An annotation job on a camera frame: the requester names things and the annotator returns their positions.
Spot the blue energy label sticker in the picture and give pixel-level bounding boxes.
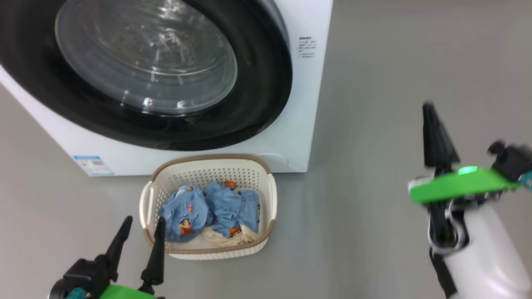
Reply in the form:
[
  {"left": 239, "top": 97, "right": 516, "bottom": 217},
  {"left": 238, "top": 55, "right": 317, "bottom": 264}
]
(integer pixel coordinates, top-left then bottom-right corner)
[{"left": 72, "top": 155, "right": 114, "bottom": 177}]

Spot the cream printed garment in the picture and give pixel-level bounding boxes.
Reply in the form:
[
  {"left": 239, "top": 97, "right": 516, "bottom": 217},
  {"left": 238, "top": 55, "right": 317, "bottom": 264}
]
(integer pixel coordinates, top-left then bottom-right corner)
[{"left": 201, "top": 224, "right": 259, "bottom": 248}]

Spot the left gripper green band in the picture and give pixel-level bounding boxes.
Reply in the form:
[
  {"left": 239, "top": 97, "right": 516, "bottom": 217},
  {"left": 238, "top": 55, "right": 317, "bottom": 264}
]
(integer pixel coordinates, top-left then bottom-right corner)
[{"left": 98, "top": 215, "right": 167, "bottom": 299}]

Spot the black round glass washer door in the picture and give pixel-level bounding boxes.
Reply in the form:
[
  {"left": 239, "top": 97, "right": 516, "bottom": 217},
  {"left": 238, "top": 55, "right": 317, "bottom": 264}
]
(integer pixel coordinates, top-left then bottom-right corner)
[{"left": 0, "top": 0, "right": 293, "bottom": 152}]

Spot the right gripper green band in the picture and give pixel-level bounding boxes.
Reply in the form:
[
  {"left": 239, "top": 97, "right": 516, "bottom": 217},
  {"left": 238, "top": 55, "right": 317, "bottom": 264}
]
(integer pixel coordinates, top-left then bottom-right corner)
[{"left": 409, "top": 103, "right": 522, "bottom": 254}]

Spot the cream perforated basket brown rim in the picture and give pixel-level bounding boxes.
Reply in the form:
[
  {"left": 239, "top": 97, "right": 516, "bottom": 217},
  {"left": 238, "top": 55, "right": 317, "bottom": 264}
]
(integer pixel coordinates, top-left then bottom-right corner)
[{"left": 139, "top": 154, "right": 278, "bottom": 261}]

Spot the blue cartoon print garment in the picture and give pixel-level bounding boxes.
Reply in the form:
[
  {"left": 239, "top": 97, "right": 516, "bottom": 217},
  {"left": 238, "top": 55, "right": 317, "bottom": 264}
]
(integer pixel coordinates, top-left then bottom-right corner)
[
  {"left": 203, "top": 179, "right": 261, "bottom": 238},
  {"left": 159, "top": 183, "right": 210, "bottom": 243}
]

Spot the round white filter cover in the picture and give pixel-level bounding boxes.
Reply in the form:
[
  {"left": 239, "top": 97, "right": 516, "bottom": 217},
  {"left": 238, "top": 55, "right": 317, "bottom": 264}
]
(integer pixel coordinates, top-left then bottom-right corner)
[{"left": 254, "top": 153, "right": 289, "bottom": 171}]

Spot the white front-load washing machine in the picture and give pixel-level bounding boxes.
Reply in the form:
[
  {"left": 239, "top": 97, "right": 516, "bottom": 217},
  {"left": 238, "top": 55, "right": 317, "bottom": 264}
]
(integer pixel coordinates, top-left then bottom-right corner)
[{"left": 0, "top": 0, "right": 334, "bottom": 177}]

